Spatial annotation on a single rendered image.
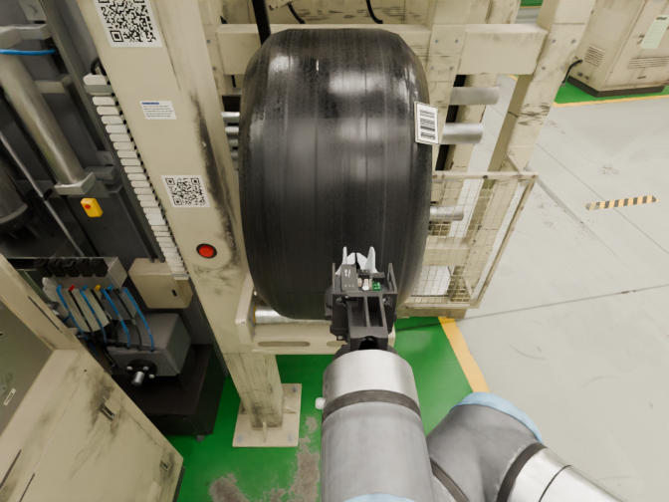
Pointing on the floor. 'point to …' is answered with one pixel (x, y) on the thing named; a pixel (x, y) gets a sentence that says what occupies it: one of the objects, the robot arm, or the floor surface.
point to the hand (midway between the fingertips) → (355, 263)
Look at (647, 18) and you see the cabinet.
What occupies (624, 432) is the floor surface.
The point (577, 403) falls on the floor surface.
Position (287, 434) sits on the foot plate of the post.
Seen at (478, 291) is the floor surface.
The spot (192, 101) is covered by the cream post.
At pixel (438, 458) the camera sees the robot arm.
